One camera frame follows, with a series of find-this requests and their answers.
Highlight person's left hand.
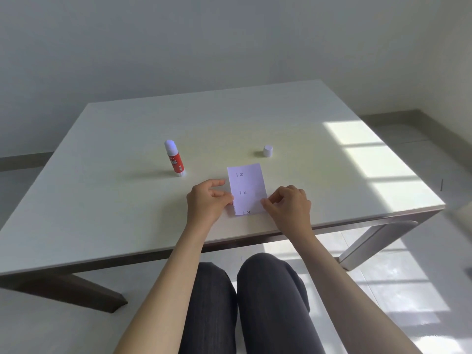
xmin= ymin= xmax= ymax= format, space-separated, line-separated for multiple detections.
xmin=186 ymin=178 xmax=235 ymax=228

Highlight person's right hand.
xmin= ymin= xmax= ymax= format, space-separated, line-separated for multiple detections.
xmin=261 ymin=185 xmax=312 ymax=237

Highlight white paper slip with marks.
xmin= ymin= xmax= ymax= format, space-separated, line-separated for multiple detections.
xmin=227 ymin=163 xmax=268 ymax=217

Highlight person's left forearm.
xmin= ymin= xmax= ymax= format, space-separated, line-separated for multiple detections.
xmin=114 ymin=221 xmax=208 ymax=354

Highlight person's right forearm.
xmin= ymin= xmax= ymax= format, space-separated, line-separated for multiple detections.
xmin=291 ymin=228 xmax=424 ymax=354

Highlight red and white glue stick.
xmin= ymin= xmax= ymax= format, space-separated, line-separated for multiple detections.
xmin=164 ymin=139 xmax=184 ymax=178

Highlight person's dark grey trousers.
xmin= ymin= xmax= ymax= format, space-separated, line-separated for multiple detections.
xmin=178 ymin=252 xmax=326 ymax=354

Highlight white table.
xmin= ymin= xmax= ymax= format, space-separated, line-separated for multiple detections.
xmin=0 ymin=79 xmax=447 ymax=314

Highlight grey skirting board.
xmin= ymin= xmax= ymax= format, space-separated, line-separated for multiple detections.
xmin=359 ymin=108 xmax=472 ymax=144

